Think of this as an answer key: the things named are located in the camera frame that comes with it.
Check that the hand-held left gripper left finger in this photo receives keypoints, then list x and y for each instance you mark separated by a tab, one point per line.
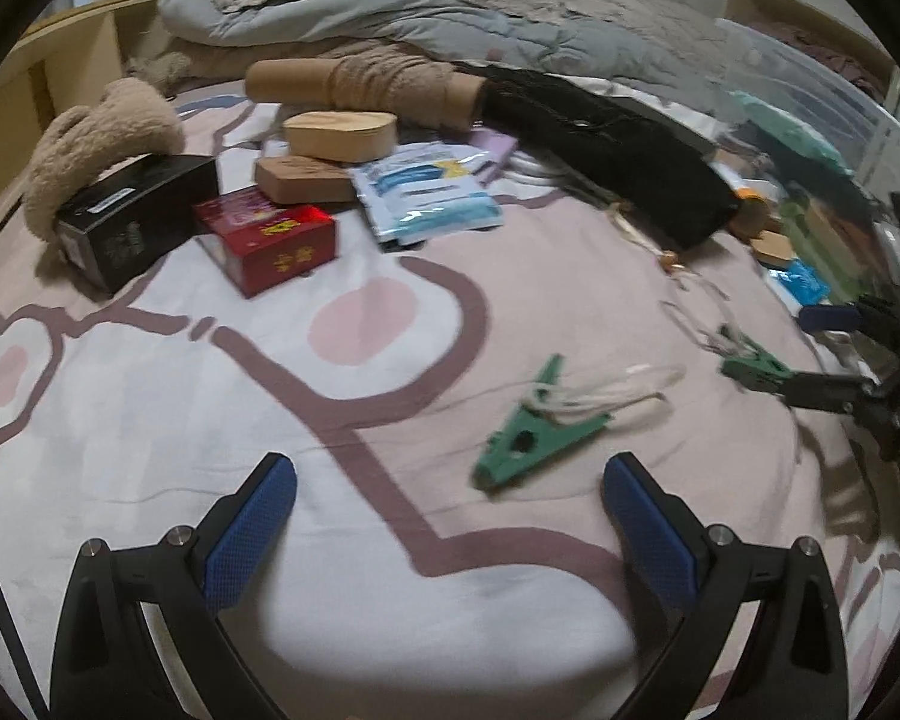
251	532

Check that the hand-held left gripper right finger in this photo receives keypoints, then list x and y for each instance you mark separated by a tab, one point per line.
649	532

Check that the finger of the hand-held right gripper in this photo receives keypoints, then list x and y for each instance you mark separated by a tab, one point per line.
817	390
825	317

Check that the green plastic clip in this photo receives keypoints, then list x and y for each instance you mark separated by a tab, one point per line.
754	369
525	444

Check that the clear plastic storage bin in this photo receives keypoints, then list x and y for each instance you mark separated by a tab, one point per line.
817	75

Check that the red cigarette box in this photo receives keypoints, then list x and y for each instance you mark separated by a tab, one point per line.
270	247

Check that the blue white medicine sachet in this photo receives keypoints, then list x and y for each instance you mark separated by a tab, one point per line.
427	161
435	210

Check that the purple cardboard box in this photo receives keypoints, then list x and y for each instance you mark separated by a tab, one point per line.
495	146

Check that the oval wooden box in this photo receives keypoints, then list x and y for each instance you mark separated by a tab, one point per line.
337	135

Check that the small blue packet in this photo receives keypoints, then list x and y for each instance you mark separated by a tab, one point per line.
806	281

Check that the printed bed sheet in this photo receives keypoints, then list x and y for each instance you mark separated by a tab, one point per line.
195	427

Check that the brown tape roll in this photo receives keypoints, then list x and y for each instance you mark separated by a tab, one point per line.
754	214

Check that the green cloth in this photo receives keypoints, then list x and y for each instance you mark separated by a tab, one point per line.
787	135

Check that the black denim garment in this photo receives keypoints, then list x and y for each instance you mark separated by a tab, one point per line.
607	150

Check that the wooden side shelf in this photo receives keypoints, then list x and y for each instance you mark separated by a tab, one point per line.
787	7

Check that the black cardboard box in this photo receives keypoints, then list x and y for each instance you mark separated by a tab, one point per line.
135	217

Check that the carved wooden block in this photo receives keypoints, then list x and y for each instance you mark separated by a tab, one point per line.
300	180

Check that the beige fluffy earmuffs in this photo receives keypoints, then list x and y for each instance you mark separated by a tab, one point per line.
120	116

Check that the beige fleece blanket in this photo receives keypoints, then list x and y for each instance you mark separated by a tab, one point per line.
217	64

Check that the grey quilt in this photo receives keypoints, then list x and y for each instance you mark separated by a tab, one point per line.
450	26

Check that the wooden headboard shelf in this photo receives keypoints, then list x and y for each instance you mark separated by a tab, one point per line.
67	45

